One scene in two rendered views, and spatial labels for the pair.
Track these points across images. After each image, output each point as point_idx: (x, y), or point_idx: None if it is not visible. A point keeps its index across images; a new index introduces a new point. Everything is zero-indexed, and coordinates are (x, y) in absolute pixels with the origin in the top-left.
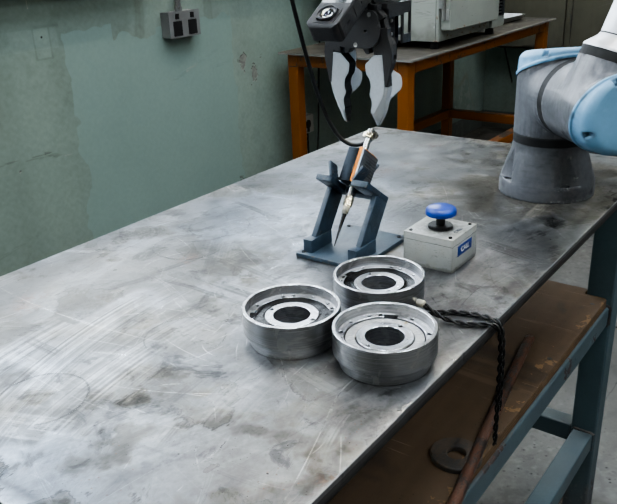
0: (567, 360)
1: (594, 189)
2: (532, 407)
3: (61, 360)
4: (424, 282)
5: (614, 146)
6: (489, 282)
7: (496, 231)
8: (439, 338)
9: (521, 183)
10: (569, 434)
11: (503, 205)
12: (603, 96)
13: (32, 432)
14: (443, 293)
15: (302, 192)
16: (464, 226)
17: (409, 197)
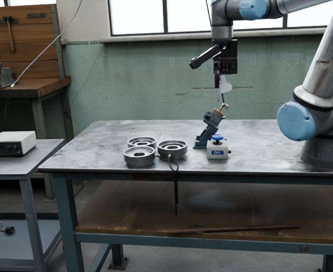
0: (304, 243)
1: None
2: (254, 241)
3: (112, 136)
4: (175, 151)
5: (288, 135)
6: (206, 164)
7: (256, 158)
8: (158, 165)
9: (301, 148)
10: None
11: (289, 155)
12: (279, 110)
13: (84, 142)
14: (190, 161)
15: (250, 128)
16: (222, 145)
17: (271, 141)
